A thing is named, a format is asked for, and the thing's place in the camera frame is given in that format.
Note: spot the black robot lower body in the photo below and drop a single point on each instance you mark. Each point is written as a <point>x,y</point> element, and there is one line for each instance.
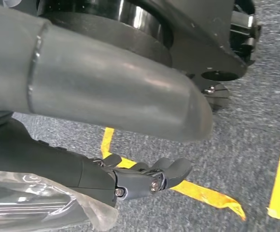
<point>202,41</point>

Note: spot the crumpled yellow floor tape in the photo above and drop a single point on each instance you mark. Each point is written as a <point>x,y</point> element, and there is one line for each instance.
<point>202,195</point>

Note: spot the clear plastic cover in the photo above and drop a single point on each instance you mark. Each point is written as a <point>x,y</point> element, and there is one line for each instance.
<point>33,208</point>

